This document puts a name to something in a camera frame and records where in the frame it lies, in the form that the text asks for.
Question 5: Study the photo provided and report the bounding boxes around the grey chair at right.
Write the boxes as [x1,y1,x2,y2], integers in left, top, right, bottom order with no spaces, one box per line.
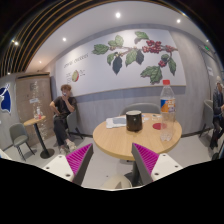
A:
[200,100,213,133]

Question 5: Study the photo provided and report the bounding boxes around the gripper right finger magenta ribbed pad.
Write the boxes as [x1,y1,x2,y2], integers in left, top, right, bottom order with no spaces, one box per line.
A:
[131,142,184,186]

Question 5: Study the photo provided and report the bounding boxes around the beige chair near gripper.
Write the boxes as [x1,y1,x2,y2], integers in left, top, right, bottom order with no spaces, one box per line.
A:
[101,174,132,189]

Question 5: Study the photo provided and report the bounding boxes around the small tall round side table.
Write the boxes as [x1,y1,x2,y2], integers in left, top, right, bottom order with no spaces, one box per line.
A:
[24,115,55,159]

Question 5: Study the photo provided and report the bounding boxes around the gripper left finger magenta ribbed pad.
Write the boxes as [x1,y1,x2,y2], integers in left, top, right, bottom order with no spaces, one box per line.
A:
[42,143,94,186]

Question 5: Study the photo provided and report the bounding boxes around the round wooden table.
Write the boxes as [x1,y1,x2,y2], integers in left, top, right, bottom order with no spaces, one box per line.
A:
[92,112,183,187]

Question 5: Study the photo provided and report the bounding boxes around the clear plastic bottle, red cap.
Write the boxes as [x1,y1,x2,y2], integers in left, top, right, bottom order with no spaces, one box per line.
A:
[160,79,175,141]

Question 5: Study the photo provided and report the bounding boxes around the grey chair behind table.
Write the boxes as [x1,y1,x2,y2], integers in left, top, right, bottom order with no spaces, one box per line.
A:
[120,103,160,115]

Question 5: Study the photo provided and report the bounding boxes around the grey chair under man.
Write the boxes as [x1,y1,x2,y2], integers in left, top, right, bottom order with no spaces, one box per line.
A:
[53,112,82,144]

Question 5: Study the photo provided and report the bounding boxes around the grey chair at left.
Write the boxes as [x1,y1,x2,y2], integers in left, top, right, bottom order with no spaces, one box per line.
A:
[9,123,32,160]

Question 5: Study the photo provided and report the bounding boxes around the coffee plant wall mural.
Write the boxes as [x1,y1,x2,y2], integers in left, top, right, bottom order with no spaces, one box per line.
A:
[91,31,177,85]

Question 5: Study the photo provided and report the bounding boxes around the seated man in black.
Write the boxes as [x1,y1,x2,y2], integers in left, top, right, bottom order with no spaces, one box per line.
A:
[50,84,76,155]

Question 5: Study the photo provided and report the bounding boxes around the bottle on side table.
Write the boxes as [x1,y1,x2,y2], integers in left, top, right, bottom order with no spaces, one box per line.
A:
[36,107,41,119]

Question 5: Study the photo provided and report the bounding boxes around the person seated at right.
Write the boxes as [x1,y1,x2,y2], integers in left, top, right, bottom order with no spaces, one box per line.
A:
[210,76,224,149]

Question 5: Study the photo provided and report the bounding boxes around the small clear glass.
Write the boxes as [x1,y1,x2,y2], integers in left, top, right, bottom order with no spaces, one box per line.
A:
[152,114,160,121]

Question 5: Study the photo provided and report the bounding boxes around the red round coaster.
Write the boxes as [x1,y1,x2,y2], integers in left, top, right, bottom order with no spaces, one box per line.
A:
[152,123,167,130]

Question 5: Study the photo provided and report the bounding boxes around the black cylindrical cup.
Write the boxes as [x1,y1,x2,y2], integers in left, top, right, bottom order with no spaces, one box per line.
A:
[126,110,142,132]

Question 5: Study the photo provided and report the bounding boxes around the blue logo wall sign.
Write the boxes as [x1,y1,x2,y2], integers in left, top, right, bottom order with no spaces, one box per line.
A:
[0,83,11,113]

